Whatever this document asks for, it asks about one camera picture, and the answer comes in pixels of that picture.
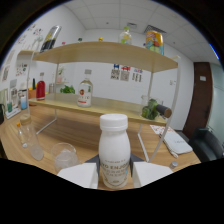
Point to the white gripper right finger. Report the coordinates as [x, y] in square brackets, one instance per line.
[150, 173]

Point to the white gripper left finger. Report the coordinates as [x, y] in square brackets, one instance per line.
[81, 175]

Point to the white milk bottle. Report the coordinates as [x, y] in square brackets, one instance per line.
[114, 150]

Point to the tall clear bottle wooden lid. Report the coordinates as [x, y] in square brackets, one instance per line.
[33, 143]

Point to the orange-cap small clear bottle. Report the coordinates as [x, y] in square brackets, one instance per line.
[22, 136]

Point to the glass cup with ice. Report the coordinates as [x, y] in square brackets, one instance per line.
[65, 158]

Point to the green cup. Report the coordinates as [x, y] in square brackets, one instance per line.
[9, 107]

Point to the silver bottle cap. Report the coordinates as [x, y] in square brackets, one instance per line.
[174, 164]

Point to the white pouch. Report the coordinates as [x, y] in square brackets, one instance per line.
[178, 142]

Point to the orange printed book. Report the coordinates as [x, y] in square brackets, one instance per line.
[160, 129]

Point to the black chair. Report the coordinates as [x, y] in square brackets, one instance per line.
[206, 146]

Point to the glass jar of limes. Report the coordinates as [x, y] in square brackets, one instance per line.
[149, 110]

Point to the dark wooden muddler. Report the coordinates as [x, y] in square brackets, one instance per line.
[164, 111]

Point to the clear bottle red label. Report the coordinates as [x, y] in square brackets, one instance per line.
[85, 93]

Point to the green potted plant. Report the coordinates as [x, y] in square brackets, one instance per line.
[67, 89]

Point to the brown door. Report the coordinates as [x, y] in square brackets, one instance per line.
[198, 100]

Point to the red liquid glass bottle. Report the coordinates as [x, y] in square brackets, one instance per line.
[40, 90]

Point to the black kettle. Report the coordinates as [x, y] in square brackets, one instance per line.
[1, 115]

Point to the two-tier wooden shelf rack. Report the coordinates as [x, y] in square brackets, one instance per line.
[100, 53]

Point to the pink small bottle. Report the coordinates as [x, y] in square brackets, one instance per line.
[63, 43]

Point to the yellow-cap small bottle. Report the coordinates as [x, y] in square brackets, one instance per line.
[100, 39]

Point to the green-cap clear bottle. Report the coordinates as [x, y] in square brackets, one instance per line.
[125, 37]

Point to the black silver snack bag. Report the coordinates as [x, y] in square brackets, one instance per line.
[50, 40]

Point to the red header wall poster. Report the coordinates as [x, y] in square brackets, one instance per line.
[125, 74]

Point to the blue header wall poster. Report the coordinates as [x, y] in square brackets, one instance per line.
[115, 72]

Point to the wooden wall shelf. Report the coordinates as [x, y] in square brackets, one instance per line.
[24, 52]

